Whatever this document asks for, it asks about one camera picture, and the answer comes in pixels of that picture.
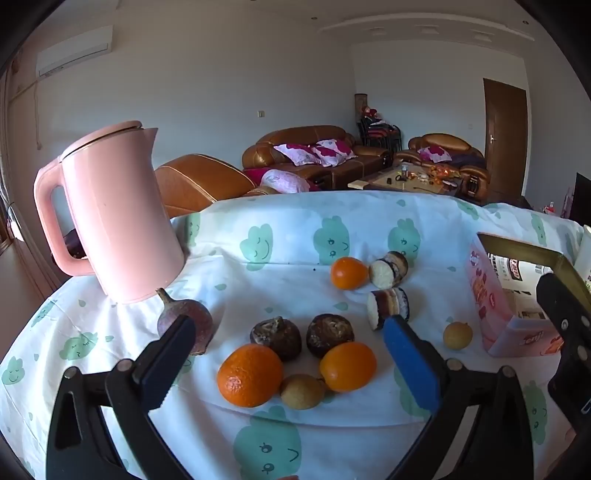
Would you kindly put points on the smooth medium orange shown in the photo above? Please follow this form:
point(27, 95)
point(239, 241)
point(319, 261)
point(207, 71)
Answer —
point(347, 369)

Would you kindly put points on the stacked black red chairs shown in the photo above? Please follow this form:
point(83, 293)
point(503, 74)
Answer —
point(376, 134)

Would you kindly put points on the cut sugarcane piece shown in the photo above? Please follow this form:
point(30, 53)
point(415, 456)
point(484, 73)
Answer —
point(388, 271)
point(387, 304)

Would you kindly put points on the brown leather three-seat sofa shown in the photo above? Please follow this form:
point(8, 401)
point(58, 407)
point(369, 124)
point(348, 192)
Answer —
point(295, 136)

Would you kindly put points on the pale pink floral pillow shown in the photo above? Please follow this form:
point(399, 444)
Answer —
point(286, 181)

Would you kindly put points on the white wall air conditioner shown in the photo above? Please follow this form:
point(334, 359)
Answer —
point(74, 50)

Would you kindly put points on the pink cardboard box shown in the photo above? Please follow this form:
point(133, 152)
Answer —
point(489, 300)

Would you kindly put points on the magenta floral pillow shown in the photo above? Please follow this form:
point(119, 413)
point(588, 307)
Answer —
point(435, 153)
point(298, 153)
point(333, 151)

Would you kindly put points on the black television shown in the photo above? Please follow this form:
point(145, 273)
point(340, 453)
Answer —
point(582, 198)

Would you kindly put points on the dark maroon object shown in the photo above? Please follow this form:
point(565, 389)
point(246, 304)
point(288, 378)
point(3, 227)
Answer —
point(74, 244)

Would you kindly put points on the pile of small oranges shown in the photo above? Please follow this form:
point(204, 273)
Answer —
point(438, 171)

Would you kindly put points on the pink electric kettle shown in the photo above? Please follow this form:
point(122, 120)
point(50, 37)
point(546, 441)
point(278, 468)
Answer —
point(115, 207)

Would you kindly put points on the large dimpled orange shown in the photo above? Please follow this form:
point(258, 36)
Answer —
point(250, 376)

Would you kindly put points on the brown leather armchair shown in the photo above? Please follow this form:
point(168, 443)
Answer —
point(198, 180)
point(443, 141)

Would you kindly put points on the brown wooden door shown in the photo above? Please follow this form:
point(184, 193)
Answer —
point(505, 138)

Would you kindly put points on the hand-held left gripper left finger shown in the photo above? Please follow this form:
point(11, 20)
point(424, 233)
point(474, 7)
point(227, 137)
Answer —
point(157, 371)

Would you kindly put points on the white cloud print tablecloth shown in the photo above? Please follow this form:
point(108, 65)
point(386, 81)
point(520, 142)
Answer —
point(277, 286)

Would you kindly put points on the tall patterned scroll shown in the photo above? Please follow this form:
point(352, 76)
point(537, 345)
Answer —
point(360, 104)

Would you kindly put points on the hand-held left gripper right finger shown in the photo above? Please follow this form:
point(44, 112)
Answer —
point(411, 364)

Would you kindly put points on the dark brown water chestnut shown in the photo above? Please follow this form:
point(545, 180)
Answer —
point(276, 339)
point(330, 336)

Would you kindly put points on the small round orange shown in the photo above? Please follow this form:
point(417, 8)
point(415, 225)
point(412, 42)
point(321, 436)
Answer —
point(348, 273)

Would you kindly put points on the wooden coffee table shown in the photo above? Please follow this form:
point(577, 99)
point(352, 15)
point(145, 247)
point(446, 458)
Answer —
point(378, 181)

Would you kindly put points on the red plush toy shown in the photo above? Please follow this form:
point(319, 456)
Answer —
point(369, 111)

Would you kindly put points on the dark purple cloth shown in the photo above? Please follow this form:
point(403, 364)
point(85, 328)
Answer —
point(468, 161)

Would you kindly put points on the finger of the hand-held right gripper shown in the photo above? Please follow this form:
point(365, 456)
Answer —
point(554, 295)

